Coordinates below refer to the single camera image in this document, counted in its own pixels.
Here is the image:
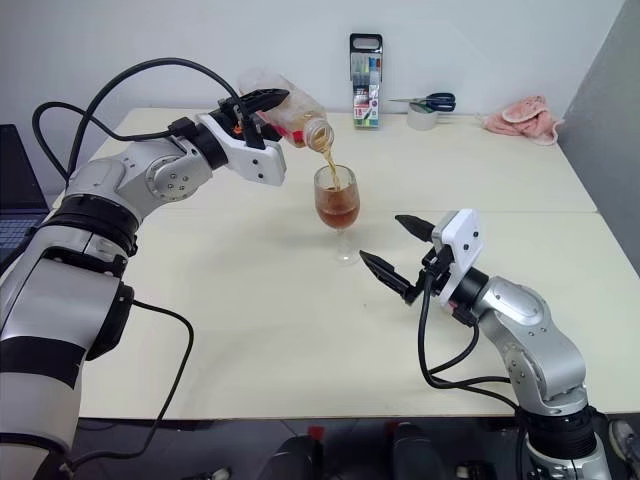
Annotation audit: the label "clear wine glass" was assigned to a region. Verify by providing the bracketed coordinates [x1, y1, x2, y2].
[313, 164, 360, 266]

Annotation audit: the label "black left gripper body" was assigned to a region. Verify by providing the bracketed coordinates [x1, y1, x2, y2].
[218, 97, 267, 150]

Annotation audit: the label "clear tape roll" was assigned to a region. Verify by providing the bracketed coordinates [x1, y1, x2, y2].
[406, 101, 439, 132]

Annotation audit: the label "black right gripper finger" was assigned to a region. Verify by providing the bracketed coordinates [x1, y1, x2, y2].
[394, 215, 434, 244]
[358, 251, 430, 306]

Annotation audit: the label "dark laptop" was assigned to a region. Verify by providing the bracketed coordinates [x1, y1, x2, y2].
[0, 124, 51, 271]

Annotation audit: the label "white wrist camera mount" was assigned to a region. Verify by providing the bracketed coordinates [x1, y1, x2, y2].
[432, 208, 484, 307]
[197, 112, 289, 188]

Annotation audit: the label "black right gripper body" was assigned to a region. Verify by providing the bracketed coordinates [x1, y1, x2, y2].
[422, 244, 454, 299]

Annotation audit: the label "grey shoe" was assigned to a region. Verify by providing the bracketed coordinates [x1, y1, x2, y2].
[609, 419, 640, 459]

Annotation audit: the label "clear plastic tea bottle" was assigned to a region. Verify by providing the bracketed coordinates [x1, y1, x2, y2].
[237, 69, 335, 154]

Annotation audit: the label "blue handled scissors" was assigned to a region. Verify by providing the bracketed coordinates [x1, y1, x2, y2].
[388, 92, 457, 113]

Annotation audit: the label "marker pen pack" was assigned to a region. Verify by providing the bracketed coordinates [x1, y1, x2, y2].
[349, 33, 384, 130]

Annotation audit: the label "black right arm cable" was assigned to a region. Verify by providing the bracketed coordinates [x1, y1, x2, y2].
[418, 264, 531, 451]

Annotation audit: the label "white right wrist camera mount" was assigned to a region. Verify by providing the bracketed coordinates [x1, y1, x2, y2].
[432, 208, 484, 307]

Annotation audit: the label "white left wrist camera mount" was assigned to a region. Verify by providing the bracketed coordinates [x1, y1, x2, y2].
[197, 112, 289, 188]

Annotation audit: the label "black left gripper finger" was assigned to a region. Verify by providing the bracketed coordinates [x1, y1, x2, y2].
[257, 113, 282, 144]
[239, 88, 291, 114]

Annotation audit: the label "pink cloth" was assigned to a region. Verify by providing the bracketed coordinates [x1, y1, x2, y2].
[482, 94, 565, 146]

